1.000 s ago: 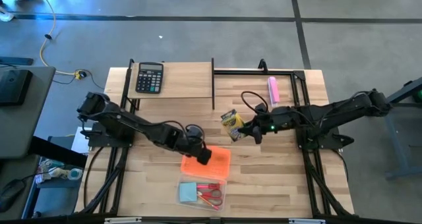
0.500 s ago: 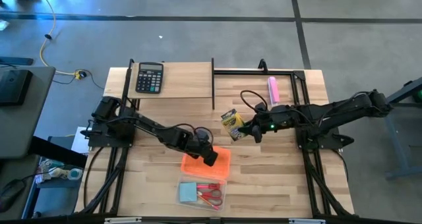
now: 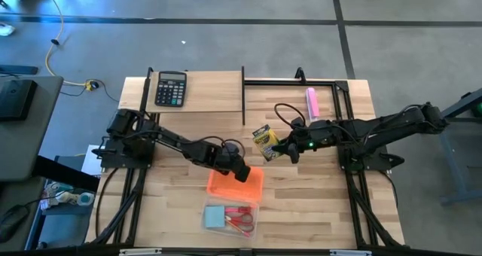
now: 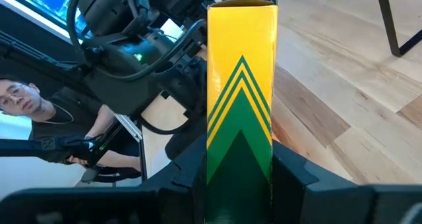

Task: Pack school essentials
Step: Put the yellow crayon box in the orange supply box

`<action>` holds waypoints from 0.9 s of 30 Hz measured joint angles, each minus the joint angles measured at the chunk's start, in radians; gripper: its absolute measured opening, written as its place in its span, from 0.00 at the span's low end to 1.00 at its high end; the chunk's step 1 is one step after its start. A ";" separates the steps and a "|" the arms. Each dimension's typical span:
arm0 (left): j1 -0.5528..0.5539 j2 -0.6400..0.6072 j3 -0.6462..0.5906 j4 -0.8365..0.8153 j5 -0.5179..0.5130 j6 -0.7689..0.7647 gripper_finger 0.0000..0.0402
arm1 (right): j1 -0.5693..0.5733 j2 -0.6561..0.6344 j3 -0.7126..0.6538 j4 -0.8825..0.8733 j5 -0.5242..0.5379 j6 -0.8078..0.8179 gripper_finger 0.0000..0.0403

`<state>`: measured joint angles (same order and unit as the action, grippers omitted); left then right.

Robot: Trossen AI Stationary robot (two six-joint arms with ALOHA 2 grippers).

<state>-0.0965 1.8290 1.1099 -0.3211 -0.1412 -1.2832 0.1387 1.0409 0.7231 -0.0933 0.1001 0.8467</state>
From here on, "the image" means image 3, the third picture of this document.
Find clear pencil case orange lid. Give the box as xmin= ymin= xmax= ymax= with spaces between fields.
xmin=201 ymin=166 xmax=265 ymax=242

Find black calculator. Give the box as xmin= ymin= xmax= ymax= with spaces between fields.
xmin=154 ymin=70 xmax=188 ymax=108

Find grey desk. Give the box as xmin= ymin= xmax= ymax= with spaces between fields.
xmin=0 ymin=75 xmax=65 ymax=182

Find yellow green crayon box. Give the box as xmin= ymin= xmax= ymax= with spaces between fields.
xmin=252 ymin=124 xmax=283 ymax=162

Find red handled scissors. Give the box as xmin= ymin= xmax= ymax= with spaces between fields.
xmin=224 ymin=212 xmax=256 ymax=238

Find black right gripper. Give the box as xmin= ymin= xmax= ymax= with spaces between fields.
xmin=271 ymin=123 xmax=336 ymax=165

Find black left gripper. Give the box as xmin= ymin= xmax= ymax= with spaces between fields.
xmin=209 ymin=150 xmax=252 ymax=184

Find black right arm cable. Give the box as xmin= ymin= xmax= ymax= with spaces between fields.
xmin=273 ymin=102 xmax=308 ymax=131

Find yellow floor cable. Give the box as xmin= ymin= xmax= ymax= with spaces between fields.
xmin=40 ymin=0 xmax=99 ymax=91

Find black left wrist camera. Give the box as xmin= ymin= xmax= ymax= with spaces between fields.
xmin=222 ymin=143 xmax=246 ymax=160

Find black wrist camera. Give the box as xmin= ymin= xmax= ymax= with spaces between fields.
xmin=222 ymin=143 xmax=246 ymax=160
xmin=290 ymin=116 xmax=307 ymax=131

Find blue metal stand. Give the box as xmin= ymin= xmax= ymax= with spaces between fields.
xmin=439 ymin=87 xmax=482 ymax=206

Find person's white shoe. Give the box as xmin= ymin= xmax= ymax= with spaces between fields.
xmin=0 ymin=22 xmax=17 ymax=37

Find blue sticky note pad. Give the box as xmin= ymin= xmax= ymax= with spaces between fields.
xmin=204 ymin=205 xmax=227 ymax=229

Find pink stapler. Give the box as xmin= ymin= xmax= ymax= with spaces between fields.
xmin=305 ymin=87 xmax=322 ymax=122

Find black computer mouse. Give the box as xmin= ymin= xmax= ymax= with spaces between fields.
xmin=0 ymin=204 xmax=31 ymax=244

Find black aluminum table frame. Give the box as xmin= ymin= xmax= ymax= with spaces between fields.
xmin=86 ymin=66 xmax=406 ymax=256

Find pink highlighter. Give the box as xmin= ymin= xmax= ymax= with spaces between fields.
xmin=224 ymin=206 xmax=252 ymax=215

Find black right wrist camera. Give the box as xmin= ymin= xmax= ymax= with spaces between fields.
xmin=290 ymin=116 xmax=307 ymax=131

